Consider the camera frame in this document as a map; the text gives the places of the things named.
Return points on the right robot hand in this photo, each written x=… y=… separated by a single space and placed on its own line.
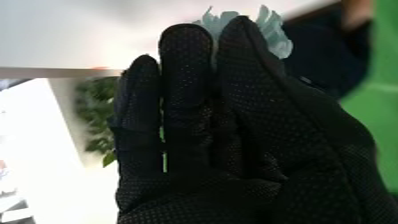
x=250 y=150

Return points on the pale teal flower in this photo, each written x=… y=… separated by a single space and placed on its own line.
x=277 y=36

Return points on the person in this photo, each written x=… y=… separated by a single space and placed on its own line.
x=323 y=56

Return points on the green plant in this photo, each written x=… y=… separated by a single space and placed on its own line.
x=99 y=113

